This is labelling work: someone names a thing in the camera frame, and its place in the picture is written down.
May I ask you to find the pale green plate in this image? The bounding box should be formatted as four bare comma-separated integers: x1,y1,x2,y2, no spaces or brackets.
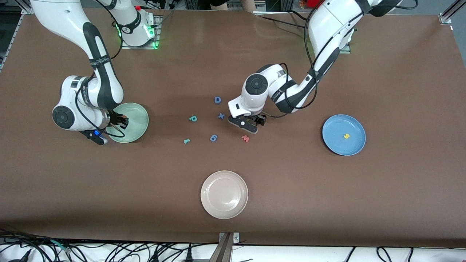
106,103,149,143

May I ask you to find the blue plate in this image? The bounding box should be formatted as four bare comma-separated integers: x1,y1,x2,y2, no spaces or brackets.
322,114,366,156

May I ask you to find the beige plate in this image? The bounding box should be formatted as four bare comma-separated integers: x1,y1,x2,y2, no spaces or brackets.
200,170,249,219

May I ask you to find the aluminium profile beam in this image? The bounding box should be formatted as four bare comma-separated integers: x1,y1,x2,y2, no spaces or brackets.
209,232,241,262

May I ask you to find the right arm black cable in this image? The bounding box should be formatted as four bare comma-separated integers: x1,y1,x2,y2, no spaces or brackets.
75,0,128,139

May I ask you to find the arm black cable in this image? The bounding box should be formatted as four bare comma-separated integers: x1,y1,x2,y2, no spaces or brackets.
75,0,128,139
268,0,419,119

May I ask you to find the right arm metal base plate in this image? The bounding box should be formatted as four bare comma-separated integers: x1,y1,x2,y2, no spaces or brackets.
122,15,162,49

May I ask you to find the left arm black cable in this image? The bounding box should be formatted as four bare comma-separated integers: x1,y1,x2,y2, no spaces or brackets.
268,0,419,119

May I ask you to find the black cable on table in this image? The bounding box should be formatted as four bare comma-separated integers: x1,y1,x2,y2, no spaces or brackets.
254,11,313,33

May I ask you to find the aluminium frame rail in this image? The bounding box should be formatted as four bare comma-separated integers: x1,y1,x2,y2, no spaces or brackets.
0,9,26,71

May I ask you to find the aluminium corner bracket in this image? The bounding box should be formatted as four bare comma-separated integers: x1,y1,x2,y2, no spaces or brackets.
15,0,35,15
439,0,466,24

